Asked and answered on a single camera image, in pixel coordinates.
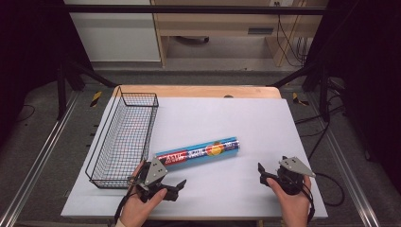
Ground black metal stand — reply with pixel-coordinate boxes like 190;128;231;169
267;60;333;123
56;59;118;121

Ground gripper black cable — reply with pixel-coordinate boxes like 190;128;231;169
113;185;135;225
301;171;346;223

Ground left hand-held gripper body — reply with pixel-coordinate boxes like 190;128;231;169
127;156;178;203

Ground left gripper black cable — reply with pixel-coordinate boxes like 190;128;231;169
113;185;135;225

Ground blue foil wrap box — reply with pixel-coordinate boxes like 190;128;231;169
154;136;241;171

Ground white table mat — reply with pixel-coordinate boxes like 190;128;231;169
61;96;329;220

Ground black wire basket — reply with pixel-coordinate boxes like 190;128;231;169
84;86;160;190

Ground wooden desk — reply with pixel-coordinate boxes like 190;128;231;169
150;0;329;68

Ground aluminium floor rail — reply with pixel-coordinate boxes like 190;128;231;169
306;91;382;227
0;91;80;227

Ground white cabinet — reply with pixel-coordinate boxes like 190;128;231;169
63;0;162;62

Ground thin black floor cable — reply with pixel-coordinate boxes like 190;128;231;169
14;103;36;125

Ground black horizontal frame bar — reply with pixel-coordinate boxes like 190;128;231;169
61;4;327;16

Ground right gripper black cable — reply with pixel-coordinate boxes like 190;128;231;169
301;171;346;223

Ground person's left hand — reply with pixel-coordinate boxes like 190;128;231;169
118;160;168;227

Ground person's right hand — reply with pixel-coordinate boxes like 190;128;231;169
266;175;313;227

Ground hanging black desk cables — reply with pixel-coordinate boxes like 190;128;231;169
275;1;309;68

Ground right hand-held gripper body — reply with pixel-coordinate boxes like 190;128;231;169
276;156;317;196

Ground yellow black floor tape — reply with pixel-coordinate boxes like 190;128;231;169
291;92;310;107
90;91;103;108

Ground black curtain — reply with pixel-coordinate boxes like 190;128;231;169
0;0;93;150
303;0;401;195

